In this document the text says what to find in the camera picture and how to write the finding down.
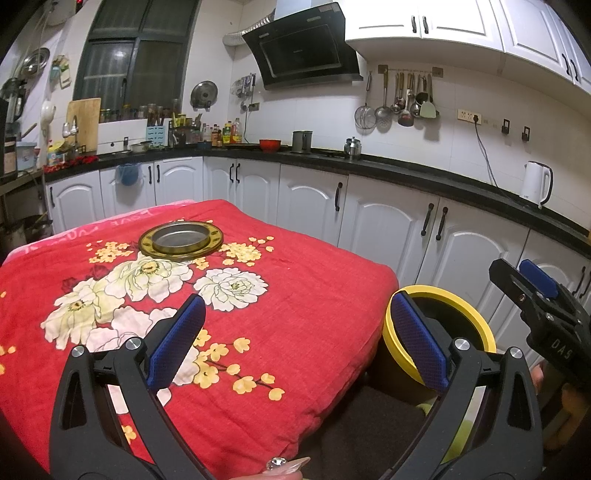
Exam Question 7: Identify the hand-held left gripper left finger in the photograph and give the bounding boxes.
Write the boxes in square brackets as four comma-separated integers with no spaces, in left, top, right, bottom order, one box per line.
[50,294,215,480]

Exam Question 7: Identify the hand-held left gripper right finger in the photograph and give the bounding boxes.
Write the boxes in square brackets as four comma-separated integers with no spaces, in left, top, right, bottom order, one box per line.
[383,291,543,480]

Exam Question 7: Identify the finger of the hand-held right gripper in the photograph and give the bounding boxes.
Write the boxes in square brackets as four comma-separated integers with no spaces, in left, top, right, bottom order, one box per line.
[488,257,556,325]
[517,259,562,301]

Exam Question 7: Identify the yellow trash bin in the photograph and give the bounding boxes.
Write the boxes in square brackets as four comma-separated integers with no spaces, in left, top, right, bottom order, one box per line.
[383,285,498,403]

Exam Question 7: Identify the person's left hand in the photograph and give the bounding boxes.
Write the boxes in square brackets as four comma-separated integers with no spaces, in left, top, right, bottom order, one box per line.
[245,457,311,480]

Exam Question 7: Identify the white electric kettle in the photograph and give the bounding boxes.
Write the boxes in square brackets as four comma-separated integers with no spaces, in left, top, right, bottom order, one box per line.
[523,161,554,210]

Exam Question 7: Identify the round gold-rimmed metal tray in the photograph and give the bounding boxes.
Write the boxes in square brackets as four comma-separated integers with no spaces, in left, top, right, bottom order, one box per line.
[139,220,225,263]

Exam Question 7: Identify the person's green top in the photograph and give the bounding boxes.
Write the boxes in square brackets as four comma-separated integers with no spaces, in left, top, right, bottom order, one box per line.
[414,401,468,463]

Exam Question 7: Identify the red floral blanket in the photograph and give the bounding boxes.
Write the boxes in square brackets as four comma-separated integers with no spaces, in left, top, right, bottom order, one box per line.
[0,199,400,480]

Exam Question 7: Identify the person's dark pants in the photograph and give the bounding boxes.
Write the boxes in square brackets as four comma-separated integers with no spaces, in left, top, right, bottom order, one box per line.
[300,385,426,480]

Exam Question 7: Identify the white lower cabinets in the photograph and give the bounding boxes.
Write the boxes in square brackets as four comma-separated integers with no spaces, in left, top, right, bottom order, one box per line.
[45,156,591,343]

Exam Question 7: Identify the white cabinets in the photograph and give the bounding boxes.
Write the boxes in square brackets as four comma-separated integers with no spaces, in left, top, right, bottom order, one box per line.
[345,0,591,96]
[45,156,591,343]

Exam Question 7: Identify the black kitchen countertop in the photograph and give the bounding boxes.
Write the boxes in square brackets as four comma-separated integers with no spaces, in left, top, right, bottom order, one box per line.
[0,144,591,253]

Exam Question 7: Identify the dark metal pot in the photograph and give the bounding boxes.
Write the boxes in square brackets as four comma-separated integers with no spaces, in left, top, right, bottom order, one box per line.
[0,215,54,260]

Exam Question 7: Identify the light green spatula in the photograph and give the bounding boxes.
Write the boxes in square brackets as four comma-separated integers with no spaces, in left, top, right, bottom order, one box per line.
[419,76,440,119]

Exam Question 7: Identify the red ladle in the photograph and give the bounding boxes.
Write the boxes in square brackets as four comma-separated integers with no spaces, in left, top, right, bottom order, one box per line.
[398,76,415,128]

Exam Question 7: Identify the pile of red peppers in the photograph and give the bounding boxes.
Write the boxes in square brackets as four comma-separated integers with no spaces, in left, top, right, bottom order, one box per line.
[44,155,100,173]

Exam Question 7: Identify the row of condiment bottles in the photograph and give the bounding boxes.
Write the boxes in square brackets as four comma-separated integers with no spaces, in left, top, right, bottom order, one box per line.
[168,113,243,148]

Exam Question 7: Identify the black ladle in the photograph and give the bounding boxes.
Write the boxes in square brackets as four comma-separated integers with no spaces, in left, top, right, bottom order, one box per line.
[413,76,430,116]

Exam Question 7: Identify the metal slotted ladle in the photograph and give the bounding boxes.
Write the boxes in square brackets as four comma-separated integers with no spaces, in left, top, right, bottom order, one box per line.
[375,74,393,130]

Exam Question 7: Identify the steel ladle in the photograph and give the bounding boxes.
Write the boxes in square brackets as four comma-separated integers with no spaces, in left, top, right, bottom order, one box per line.
[390,74,407,114]

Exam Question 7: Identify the yellow packet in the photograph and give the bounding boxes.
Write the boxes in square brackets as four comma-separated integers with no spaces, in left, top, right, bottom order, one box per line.
[46,141,70,166]

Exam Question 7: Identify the row of spice jars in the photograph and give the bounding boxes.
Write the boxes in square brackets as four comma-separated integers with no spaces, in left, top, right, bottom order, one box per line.
[99,99,184,122]

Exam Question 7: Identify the wooden cutting board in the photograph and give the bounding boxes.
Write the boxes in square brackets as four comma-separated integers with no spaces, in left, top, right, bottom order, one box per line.
[66,98,102,153]

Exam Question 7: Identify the chrome faucet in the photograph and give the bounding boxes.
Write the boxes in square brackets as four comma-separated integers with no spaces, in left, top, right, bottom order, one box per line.
[62,115,79,149]

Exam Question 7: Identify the light blue container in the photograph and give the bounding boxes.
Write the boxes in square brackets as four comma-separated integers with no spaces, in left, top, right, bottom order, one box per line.
[16,141,39,172]

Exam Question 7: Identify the steel pot lid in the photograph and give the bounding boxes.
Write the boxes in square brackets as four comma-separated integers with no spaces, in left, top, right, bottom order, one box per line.
[191,80,219,111]

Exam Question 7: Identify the white hanging ladle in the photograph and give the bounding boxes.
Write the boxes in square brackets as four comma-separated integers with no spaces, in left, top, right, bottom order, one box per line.
[41,99,57,140]

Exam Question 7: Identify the white upper cabinets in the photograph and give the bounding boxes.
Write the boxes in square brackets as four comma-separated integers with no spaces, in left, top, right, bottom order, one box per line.
[345,0,591,96]

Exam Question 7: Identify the dark kitchen window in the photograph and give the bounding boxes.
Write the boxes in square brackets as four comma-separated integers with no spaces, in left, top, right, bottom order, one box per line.
[74,0,202,123]

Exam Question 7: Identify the black range hood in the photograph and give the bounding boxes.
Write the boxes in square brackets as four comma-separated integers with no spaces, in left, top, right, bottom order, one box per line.
[242,2,363,91]

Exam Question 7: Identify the hanging steel colander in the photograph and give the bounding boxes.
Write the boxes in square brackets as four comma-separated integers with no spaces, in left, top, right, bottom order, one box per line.
[21,47,51,77]

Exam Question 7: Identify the black power cable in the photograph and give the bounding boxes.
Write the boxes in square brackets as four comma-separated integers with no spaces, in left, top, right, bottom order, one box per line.
[473,122,500,188]

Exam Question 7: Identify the utensil hanging rail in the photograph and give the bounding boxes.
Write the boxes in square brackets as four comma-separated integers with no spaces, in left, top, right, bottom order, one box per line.
[378,65,444,77]

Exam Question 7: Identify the silver exhaust duct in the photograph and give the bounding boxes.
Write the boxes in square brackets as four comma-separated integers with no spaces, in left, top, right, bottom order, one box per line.
[223,14,278,47]

